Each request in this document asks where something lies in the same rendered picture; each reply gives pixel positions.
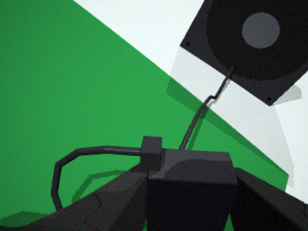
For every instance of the black cooling fan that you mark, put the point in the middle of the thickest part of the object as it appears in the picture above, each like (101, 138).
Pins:
(265, 40)

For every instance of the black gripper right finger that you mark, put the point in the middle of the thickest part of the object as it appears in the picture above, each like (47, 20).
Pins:
(259, 206)

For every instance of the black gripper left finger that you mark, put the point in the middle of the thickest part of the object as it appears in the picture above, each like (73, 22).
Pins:
(119, 205)

